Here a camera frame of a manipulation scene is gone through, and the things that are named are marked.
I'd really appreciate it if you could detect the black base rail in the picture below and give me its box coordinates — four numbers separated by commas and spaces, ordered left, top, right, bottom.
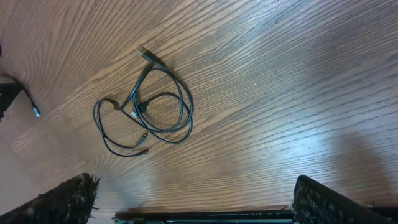
112, 210, 295, 224

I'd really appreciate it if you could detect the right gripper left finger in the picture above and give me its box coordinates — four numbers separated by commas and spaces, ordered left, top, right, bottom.
1, 173, 101, 224

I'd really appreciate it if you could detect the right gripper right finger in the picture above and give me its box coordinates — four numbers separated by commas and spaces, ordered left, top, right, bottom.
292, 175, 395, 224

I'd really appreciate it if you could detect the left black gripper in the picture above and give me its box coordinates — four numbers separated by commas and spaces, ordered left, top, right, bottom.
0, 83, 22, 118

